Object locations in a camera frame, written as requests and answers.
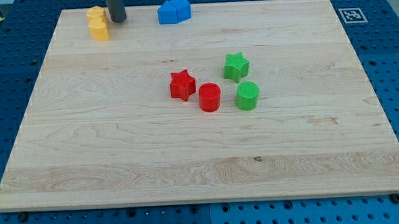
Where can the red cylinder block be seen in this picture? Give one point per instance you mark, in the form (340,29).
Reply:
(209,97)

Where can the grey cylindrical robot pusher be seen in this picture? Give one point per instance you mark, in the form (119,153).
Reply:
(116,10)

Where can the red star block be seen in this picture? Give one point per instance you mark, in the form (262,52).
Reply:
(182,85)

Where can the white fiducial marker tag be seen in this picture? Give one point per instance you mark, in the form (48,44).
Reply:
(352,15)

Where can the light wooden board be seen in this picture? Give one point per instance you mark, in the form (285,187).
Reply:
(102,131)

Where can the green cylinder block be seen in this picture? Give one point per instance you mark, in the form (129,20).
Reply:
(247,95)

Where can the yellow heart block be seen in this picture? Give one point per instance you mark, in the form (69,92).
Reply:
(98,29)

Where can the yellow hexagon block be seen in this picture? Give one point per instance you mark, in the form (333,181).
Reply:
(96,12)

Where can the blue cube block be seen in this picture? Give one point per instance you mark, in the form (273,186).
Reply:
(183,9)

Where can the green star block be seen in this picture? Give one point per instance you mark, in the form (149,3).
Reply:
(236,67)

